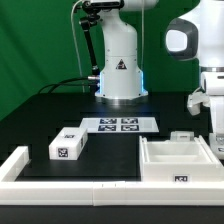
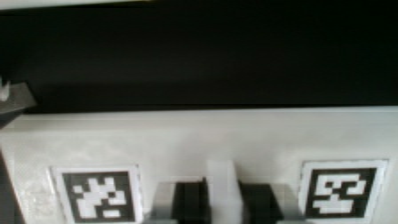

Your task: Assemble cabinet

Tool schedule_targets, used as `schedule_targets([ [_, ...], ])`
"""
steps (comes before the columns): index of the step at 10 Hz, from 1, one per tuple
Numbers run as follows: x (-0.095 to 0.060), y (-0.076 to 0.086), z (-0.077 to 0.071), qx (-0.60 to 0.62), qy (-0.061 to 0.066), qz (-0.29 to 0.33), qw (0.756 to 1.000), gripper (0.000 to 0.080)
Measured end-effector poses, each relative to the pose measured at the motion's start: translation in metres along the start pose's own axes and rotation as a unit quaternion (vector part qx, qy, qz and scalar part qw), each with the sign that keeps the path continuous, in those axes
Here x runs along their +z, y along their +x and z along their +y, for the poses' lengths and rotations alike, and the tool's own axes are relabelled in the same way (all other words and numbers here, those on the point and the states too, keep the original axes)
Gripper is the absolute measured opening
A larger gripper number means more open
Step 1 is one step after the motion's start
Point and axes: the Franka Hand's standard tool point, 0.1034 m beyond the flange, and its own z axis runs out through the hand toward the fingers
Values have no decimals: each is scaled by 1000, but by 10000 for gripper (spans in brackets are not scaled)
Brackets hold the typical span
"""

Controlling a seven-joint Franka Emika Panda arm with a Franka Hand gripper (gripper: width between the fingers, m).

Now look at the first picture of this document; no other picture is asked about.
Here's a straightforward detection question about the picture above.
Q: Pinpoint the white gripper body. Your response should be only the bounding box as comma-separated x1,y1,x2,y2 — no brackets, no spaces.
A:
210,96,224,134

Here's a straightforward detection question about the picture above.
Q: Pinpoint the white cabinet body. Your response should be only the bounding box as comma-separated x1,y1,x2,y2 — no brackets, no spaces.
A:
139,136,224,183

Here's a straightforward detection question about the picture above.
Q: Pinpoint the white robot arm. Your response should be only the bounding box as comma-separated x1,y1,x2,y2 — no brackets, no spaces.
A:
91,0,224,135

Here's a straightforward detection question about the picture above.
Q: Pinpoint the small white cabinet top box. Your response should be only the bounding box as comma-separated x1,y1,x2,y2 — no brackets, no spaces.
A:
49,127,88,160

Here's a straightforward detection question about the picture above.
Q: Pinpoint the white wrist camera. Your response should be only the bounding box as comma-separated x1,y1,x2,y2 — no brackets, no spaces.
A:
187,87,210,116

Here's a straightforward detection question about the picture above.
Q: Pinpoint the white fiducial marker base plate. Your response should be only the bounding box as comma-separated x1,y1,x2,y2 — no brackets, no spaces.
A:
80,117,159,133

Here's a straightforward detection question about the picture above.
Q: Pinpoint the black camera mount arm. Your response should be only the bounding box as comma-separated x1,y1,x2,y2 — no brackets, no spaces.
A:
79,0,124,75

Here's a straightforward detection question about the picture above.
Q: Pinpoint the black cable bundle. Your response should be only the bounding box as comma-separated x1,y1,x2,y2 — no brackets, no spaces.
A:
37,76,100,94

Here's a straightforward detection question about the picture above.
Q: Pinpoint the grey hanging cable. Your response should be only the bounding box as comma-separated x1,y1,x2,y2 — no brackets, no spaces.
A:
70,0,86,94

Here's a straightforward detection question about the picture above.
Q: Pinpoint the white U-shaped boundary frame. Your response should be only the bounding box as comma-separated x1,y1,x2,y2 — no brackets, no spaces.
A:
0,146,224,206

